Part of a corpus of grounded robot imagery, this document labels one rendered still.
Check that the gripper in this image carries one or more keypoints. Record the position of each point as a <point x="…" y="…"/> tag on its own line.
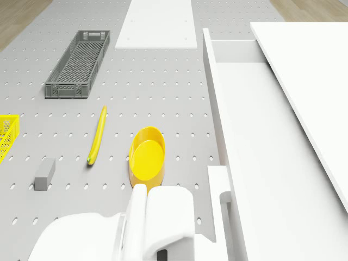
<point x="170" y="214"/>

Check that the white drawer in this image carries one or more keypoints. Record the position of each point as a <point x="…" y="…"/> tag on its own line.
<point x="258" y="163"/>

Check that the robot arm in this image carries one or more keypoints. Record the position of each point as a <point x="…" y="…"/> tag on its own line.
<point x="76" y="239"/>

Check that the yellow bowl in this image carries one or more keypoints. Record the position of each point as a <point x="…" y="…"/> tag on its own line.
<point x="148" y="157"/>

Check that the banana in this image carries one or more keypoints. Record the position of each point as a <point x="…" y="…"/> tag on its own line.
<point x="99" y="136"/>

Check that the grey cube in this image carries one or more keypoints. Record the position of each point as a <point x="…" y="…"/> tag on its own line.
<point x="43" y="176"/>

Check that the dark grey basket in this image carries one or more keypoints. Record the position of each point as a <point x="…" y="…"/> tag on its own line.
<point x="66" y="91"/>

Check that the yellow basket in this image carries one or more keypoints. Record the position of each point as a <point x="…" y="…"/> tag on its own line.
<point x="11" y="117"/>

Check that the white board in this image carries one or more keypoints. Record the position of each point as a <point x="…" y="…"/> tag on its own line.
<point x="156" y="24"/>

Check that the white cabinet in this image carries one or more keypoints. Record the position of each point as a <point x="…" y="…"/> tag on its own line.
<point x="312" y="68"/>

